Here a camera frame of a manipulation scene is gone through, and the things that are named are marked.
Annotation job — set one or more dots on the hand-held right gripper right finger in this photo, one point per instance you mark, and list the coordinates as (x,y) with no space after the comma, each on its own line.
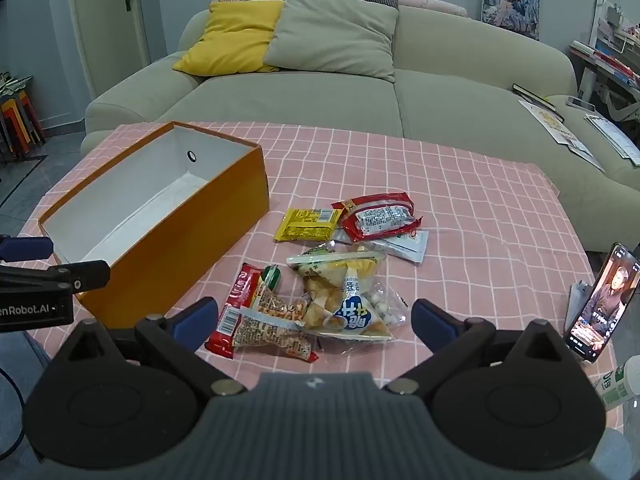
(431,327)

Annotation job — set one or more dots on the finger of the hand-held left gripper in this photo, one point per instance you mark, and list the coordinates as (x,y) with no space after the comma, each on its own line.
(25,247)
(75,276)

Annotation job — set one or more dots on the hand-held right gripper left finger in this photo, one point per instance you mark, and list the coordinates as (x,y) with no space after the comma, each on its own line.
(196,321)

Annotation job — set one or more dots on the clear packet of white balls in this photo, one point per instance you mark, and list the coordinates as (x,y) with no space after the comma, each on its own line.
(387,305)

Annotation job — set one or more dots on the red and beige snack packet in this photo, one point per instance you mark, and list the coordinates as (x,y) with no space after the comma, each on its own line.
(265,325)

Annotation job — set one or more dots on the orange cardboard box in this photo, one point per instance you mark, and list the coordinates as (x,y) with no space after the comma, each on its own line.
(165,240)

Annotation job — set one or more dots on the clear bag of yellow chips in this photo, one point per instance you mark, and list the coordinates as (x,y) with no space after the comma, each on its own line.
(340,290)

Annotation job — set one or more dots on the white snack packet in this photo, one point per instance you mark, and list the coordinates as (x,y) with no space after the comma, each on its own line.
(407,250)

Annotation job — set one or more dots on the pink checked tablecloth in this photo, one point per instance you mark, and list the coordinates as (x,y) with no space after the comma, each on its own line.
(475,220)

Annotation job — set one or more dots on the red packet with white label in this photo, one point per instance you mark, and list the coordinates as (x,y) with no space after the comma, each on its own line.
(380,217)

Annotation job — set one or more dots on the stacked colourful stools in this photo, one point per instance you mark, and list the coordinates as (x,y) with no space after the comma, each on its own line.
(17,122)

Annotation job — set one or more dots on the yellow snack packet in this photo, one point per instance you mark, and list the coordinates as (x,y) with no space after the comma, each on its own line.
(307,225)

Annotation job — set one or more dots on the smartphone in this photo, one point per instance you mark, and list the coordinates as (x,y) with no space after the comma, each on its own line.
(605,305)

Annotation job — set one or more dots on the white and green bottle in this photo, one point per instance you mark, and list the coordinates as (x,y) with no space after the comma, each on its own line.
(617,387)

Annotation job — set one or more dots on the white door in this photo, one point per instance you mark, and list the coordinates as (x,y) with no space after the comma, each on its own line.
(107,35)

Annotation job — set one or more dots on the white and yellow magazine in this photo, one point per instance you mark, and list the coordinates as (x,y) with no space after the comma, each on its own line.
(560,132)

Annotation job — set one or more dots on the beige sofa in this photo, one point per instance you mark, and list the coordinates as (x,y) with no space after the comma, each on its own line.
(450,75)

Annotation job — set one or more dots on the black book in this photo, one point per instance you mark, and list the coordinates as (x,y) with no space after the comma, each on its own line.
(535,95)

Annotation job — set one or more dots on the loose paper sheets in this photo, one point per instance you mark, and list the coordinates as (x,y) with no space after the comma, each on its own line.
(617,137)

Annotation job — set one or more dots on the small white device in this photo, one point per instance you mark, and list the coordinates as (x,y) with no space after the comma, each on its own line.
(580,103)

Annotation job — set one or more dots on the yellow pillow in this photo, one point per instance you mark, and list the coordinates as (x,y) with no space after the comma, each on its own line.
(235,35)

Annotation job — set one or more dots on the grey-green pillow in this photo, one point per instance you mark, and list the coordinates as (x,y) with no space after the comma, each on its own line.
(335,35)

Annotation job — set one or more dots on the pink blanket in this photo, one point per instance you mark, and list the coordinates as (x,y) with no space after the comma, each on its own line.
(432,4)

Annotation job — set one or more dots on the cluttered white desk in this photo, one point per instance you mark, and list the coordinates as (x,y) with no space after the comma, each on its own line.
(612,55)

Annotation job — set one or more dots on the printed figure pillow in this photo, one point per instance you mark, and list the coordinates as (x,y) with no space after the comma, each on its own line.
(511,0)

